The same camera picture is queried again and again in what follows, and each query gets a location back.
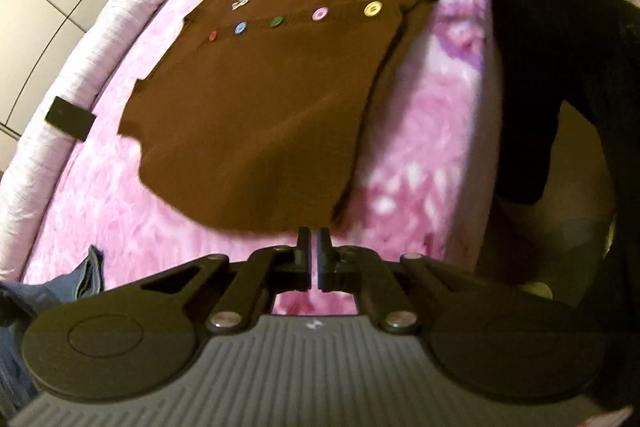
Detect blue jeans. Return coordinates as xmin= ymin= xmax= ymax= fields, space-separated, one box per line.
xmin=0 ymin=245 xmax=108 ymax=410

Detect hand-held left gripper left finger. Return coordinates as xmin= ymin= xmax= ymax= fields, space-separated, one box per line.
xmin=107 ymin=227 xmax=311 ymax=336

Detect pink floral blanket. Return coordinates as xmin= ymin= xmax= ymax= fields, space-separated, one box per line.
xmin=20 ymin=0 xmax=506 ymax=315

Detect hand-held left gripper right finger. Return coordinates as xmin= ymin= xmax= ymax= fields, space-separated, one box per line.
xmin=312 ymin=227 xmax=523 ymax=336

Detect person's black trouser legs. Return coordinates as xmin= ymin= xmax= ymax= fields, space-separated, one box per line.
xmin=492 ymin=0 xmax=640 ymax=308

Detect brown cardigan with coloured buttons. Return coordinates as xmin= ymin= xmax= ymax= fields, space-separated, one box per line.
xmin=117 ymin=0 xmax=451 ymax=233

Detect small black rectangular device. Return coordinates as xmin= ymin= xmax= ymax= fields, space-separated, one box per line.
xmin=45 ymin=96 xmax=97 ymax=141

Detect white quilt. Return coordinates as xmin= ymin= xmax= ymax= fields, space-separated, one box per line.
xmin=0 ymin=0 xmax=241 ymax=283

